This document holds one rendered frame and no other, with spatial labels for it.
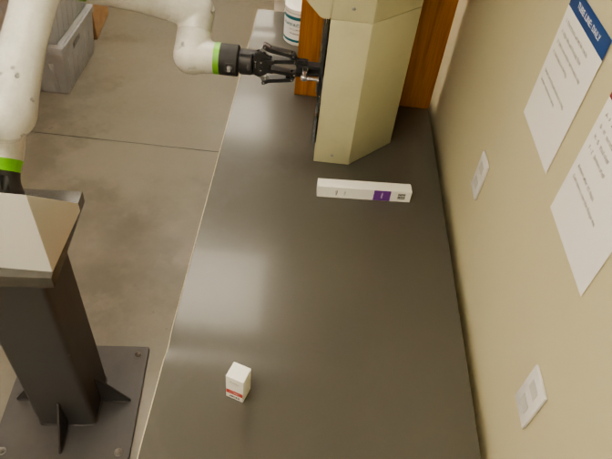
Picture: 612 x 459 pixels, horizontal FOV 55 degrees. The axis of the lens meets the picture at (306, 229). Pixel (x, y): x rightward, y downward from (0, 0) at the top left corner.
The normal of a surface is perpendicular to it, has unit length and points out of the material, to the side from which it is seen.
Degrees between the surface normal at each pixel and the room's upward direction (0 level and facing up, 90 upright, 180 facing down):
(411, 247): 0
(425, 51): 90
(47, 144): 0
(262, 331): 0
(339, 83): 90
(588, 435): 90
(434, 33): 90
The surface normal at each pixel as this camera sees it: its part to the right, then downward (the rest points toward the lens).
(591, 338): -0.99, -0.11
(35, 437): 0.09, -0.70
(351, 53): -0.06, 0.71
